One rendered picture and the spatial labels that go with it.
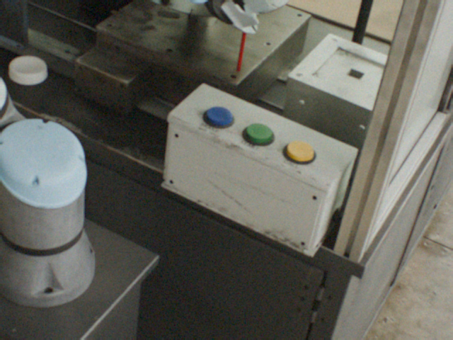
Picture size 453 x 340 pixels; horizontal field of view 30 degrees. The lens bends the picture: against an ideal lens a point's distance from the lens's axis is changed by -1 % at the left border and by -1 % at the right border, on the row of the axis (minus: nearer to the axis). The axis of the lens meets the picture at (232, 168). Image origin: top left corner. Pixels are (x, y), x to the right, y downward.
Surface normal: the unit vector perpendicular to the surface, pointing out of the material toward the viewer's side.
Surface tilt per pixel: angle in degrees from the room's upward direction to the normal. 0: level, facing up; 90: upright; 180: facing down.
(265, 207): 90
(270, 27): 0
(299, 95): 90
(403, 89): 90
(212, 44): 0
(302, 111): 90
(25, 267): 72
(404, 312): 0
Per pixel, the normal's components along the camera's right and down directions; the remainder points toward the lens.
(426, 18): -0.48, 0.52
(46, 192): 0.29, 0.61
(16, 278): -0.26, 0.32
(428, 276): 0.13, -0.76
